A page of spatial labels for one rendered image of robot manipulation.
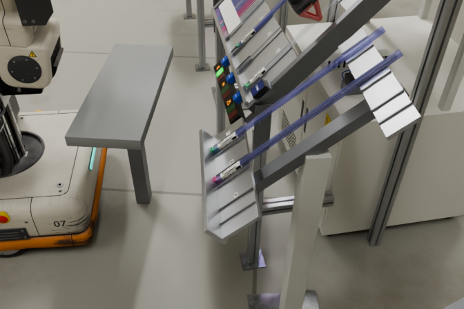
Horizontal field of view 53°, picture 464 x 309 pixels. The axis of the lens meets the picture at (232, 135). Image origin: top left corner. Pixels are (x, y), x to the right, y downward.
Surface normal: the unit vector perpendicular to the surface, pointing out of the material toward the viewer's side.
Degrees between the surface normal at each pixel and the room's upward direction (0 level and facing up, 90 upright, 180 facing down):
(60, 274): 0
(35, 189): 0
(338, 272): 0
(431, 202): 90
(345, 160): 90
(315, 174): 90
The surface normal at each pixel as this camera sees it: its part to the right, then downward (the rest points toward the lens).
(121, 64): 0.01, -0.77
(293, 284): 0.08, 0.63
